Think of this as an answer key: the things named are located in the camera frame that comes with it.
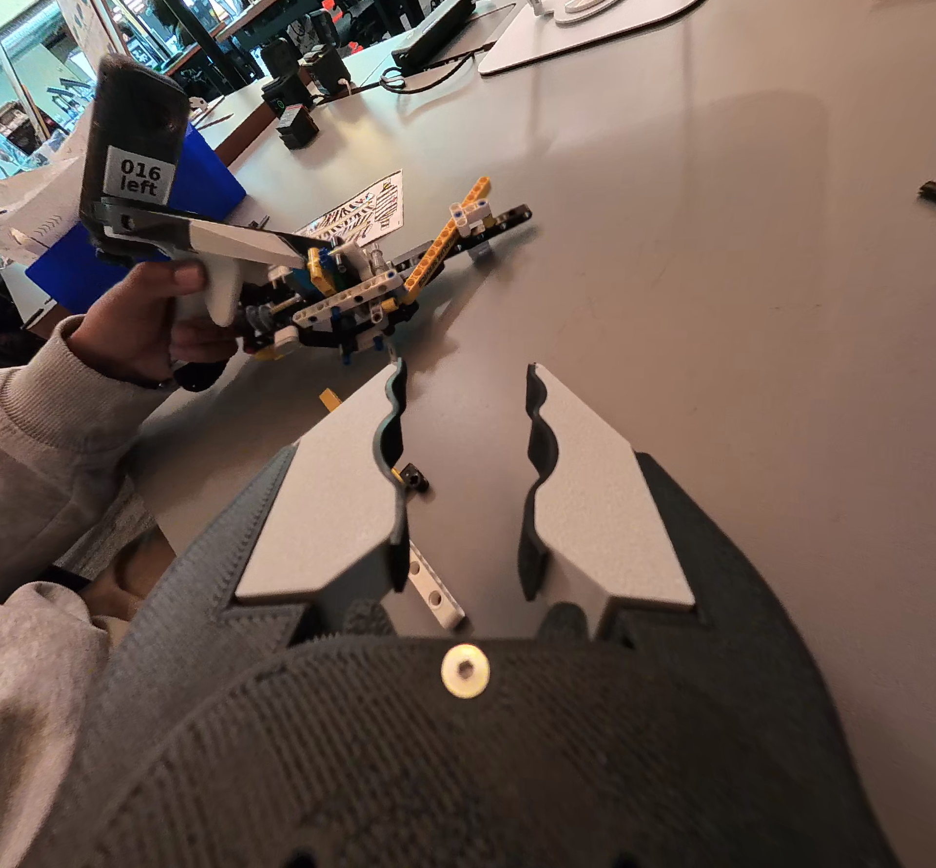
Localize black battery charger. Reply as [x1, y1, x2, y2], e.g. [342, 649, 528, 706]
[301, 45, 353, 97]

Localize person's left forearm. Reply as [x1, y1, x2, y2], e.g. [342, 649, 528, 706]
[0, 316, 176, 602]

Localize black adapter cable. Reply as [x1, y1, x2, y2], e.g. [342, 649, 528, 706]
[379, 41, 498, 94]

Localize person's grey sweatshirt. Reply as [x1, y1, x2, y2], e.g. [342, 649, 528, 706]
[0, 581, 112, 868]

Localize lego technic model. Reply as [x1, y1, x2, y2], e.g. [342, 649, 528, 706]
[237, 175, 535, 366]

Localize black charger with green ring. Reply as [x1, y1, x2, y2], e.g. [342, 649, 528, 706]
[259, 40, 317, 116]

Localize blue plastic box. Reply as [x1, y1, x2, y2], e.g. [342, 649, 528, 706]
[24, 123, 247, 315]

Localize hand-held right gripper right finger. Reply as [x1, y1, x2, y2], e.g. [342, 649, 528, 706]
[516, 362, 697, 641]

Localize yellow lego beam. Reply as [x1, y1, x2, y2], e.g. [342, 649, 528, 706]
[320, 388, 405, 483]

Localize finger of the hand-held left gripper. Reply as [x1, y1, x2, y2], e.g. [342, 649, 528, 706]
[168, 216, 335, 329]

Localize white book stand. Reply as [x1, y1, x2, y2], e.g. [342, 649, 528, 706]
[477, 0, 744, 77]

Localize black battery with red label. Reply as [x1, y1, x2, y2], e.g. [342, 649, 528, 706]
[276, 103, 321, 151]

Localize person's left hand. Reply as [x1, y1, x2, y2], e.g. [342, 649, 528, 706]
[67, 261, 241, 391]

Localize black power adapter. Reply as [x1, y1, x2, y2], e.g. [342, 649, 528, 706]
[391, 0, 478, 73]

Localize white lego beam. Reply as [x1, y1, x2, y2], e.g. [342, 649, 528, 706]
[407, 537, 467, 629]

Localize paper instruction sheet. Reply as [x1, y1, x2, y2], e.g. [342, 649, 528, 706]
[298, 169, 405, 240]

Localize person's tan trousers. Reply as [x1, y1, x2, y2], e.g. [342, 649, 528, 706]
[88, 528, 178, 624]

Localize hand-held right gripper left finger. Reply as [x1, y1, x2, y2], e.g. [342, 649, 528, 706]
[234, 358, 410, 607]

